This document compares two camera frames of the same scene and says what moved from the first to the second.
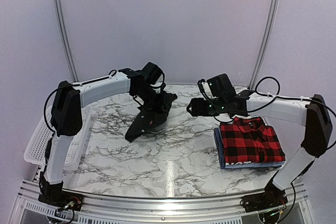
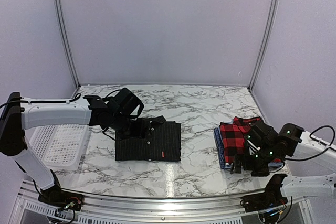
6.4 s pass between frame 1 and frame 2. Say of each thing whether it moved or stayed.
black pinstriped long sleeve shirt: moved
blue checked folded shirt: stayed
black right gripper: moved
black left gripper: moved
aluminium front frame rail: stayed
